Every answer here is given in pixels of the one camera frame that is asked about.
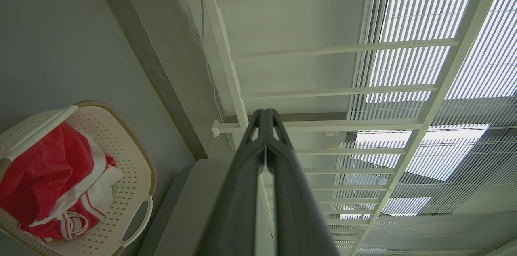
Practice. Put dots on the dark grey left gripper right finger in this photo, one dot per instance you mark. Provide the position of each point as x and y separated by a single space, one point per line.
299 215

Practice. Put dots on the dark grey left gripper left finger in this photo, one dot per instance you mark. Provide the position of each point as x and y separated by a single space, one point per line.
236 207

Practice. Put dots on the cream perforated laundry basket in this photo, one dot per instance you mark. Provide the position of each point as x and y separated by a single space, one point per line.
129 175

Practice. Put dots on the grey fabric sofa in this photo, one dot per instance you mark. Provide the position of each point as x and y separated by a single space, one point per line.
190 207

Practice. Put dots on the white metal railing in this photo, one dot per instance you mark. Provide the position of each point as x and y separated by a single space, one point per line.
222 38

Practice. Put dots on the red and white garment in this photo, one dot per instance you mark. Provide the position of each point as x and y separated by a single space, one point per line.
44 167

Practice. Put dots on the white window blinds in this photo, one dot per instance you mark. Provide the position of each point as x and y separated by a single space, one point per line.
484 66

